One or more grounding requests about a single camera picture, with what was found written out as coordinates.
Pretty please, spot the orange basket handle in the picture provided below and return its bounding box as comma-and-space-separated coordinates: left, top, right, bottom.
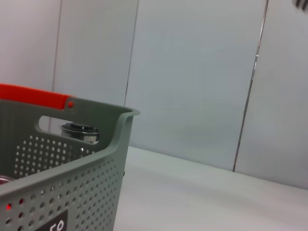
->
0, 83, 77, 112

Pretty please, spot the glass pitcher black handle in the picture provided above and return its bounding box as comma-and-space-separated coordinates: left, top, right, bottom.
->
61, 122, 100, 145

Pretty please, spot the grey perforated storage basket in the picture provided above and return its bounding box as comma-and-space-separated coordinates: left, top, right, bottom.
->
0, 97, 141, 231

